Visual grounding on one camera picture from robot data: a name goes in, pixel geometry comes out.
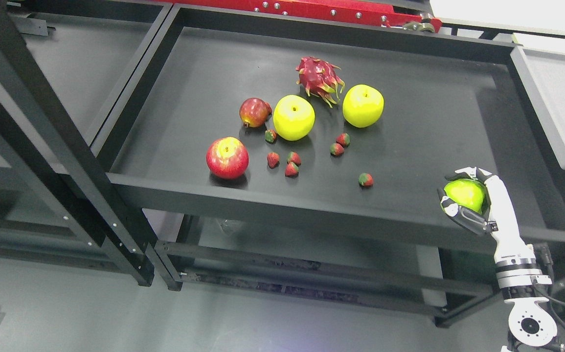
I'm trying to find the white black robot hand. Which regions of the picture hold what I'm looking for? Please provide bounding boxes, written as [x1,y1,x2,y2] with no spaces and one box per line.
[437,167,536,266]

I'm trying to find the green apple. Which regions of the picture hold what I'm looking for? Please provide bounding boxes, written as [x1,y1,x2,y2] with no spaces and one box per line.
[444,178,486,214]

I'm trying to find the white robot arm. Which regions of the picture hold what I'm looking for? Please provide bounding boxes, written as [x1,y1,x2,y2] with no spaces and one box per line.
[496,258,558,352]

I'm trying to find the yellow apple right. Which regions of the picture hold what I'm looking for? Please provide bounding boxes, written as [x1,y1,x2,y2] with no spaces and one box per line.
[342,84,385,129]

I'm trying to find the yellow apple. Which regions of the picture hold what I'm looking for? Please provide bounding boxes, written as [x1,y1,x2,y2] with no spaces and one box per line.
[272,94,316,142]
[342,84,385,129]

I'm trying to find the yellow apple left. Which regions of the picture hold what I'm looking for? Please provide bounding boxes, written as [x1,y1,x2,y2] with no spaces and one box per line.
[272,94,316,142]

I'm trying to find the red apple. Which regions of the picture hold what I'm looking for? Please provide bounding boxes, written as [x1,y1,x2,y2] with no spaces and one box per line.
[206,136,249,179]

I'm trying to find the black metal shelf rack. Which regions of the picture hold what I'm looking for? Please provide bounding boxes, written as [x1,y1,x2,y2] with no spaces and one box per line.
[0,0,565,327]

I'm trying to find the strawberry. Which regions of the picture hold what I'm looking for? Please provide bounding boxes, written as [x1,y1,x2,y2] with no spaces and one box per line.
[329,142,345,157]
[336,133,351,148]
[287,151,302,166]
[264,129,278,143]
[266,152,280,169]
[358,173,374,189]
[284,162,299,178]

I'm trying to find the red metal beam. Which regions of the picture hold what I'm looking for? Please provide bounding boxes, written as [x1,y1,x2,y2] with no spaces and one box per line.
[176,0,443,33]

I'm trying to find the pink dragon fruit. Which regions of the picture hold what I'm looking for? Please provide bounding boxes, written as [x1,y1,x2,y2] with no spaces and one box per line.
[295,56,345,107]

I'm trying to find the small red pomegranate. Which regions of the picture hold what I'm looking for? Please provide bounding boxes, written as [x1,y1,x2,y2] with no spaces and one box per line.
[238,98,272,129]

